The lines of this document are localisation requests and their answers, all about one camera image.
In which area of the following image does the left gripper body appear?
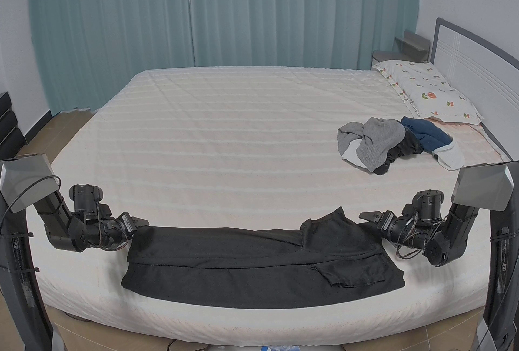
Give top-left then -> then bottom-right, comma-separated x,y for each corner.
105,213 -> 138,248

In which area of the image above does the blue-green curtain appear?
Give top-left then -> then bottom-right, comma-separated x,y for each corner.
28,0 -> 195,113
188,0 -> 422,70

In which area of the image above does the white printed pillow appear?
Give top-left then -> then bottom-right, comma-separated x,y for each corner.
372,59 -> 484,125

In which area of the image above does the black T-shirt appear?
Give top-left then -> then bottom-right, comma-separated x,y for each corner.
121,207 -> 406,309

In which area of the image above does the grey bedside table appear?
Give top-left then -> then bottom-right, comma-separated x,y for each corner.
372,30 -> 431,65

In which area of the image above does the bed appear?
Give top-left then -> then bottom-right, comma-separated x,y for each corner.
28,17 -> 519,348

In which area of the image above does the pile of clothes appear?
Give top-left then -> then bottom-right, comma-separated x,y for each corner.
337,117 -> 466,176

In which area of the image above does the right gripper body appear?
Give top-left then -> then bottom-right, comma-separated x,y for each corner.
376,211 -> 408,242

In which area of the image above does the black chest of drawers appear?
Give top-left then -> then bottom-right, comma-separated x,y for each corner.
0,92 -> 25,158

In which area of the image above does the black cable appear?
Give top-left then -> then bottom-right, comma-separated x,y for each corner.
395,243 -> 425,260
6,175 -> 61,213

